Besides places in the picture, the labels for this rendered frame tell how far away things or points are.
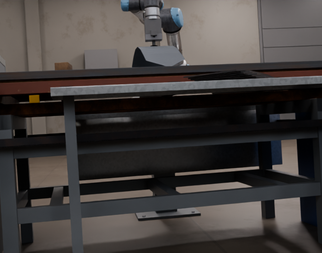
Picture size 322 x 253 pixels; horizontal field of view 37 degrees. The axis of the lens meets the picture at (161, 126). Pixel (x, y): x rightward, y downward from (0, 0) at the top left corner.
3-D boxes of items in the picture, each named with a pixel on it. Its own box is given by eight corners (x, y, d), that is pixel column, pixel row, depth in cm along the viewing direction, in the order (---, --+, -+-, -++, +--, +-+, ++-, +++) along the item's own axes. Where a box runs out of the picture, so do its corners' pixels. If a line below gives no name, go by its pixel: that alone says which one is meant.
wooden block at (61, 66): (68, 73, 209) (67, 61, 209) (54, 74, 209) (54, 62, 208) (72, 76, 221) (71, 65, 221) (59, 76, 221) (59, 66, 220)
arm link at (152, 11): (159, 6, 236) (143, 7, 236) (160, 15, 236) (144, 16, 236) (158, 10, 244) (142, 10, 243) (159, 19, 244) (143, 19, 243)
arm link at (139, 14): (142, 11, 297) (119, -9, 249) (160, 10, 295) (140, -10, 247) (142, 30, 297) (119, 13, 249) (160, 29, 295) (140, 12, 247)
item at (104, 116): (279, 108, 297) (279, 103, 297) (67, 120, 272) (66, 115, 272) (266, 109, 317) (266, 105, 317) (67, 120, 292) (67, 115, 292)
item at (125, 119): (282, 164, 297) (279, 108, 297) (71, 181, 273) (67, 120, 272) (279, 163, 301) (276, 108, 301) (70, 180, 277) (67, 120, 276)
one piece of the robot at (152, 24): (143, 10, 233) (145, 43, 234) (161, 9, 234) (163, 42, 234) (142, 14, 243) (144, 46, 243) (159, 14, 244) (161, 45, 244)
